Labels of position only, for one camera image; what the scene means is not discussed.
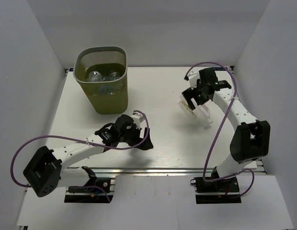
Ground purple cable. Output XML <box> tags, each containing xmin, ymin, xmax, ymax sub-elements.
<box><xmin>185</xmin><ymin>62</ymin><xmax>256</xmax><ymax>197</ymax></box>
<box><xmin>11</xmin><ymin>110</ymin><xmax>150</xmax><ymax>204</ymax></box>

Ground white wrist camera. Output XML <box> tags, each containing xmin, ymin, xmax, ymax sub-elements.
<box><xmin>131</xmin><ymin>113</ymin><xmax>145</xmax><ymax>129</ymax></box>
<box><xmin>184</xmin><ymin>71</ymin><xmax>200</xmax><ymax>90</ymax></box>

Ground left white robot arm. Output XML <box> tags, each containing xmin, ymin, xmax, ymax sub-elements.
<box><xmin>23</xmin><ymin>111</ymin><xmax>154</xmax><ymax>197</ymax></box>

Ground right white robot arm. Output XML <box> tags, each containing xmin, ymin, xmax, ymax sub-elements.
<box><xmin>182</xmin><ymin>67</ymin><xmax>271</xmax><ymax>191</ymax></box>

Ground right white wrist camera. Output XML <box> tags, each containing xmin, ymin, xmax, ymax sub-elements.
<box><xmin>184</xmin><ymin>71</ymin><xmax>200</xmax><ymax>90</ymax></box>

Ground blue table label sticker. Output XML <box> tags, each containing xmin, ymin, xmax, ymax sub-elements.
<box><xmin>213</xmin><ymin>67</ymin><xmax>228</xmax><ymax>71</ymax></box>

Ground yellow label square bottle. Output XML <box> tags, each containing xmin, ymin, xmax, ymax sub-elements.
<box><xmin>178</xmin><ymin>96</ymin><xmax>213</xmax><ymax>128</ymax></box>

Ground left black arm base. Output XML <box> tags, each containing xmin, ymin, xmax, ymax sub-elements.
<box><xmin>64</xmin><ymin>166</ymin><xmax>114</xmax><ymax>204</ymax></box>

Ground blue label blue cap bottle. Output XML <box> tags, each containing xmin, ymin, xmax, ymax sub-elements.
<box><xmin>98</xmin><ymin>83</ymin><xmax>124</xmax><ymax>95</ymax></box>

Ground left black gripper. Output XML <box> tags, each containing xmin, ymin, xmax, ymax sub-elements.
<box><xmin>119</xmin><ymin>124</ymin><xmax>154</xmax><ymax>150</ymax></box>

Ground olive green mesh bin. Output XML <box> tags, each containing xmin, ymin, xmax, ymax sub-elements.
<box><xmin>73</xmin><ymin>46</ymin><xmax>128</xmax><ymax>115</ymax></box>

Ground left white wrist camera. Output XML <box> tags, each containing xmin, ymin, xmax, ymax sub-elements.
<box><xmin>131</xmin><ymin>113</ymin><xmax>145</xmax><ymax>129</ymax></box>

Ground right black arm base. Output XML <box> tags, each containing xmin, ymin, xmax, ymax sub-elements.
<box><xmin>190</xmin><ymin>177</ymin><xmax>241</xmax><ymax>204</ymax></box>

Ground clear crushed bottle no cap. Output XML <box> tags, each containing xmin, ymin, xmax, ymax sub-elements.
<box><xmin>87</xmin><ymin>71</ymin><xmax>103</xmax><ymax>82</ymax></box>

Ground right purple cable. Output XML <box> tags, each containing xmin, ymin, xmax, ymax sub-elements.
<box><xmin>185</xmin><ymin>62</ymin><xmax>256</xmax><ymax>197</ymax></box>

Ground clear bottle white cap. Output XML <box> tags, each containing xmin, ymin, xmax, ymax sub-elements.
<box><xmin>103</xmin><ymin>70</ymin><xmax>121</xmax><ymax>81</ymax></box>

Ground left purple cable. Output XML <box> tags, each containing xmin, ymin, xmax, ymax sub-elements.
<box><xmin>11</xmin><ymin>110</ymin><xmax>150</xmax><ymax>204</ymax></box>

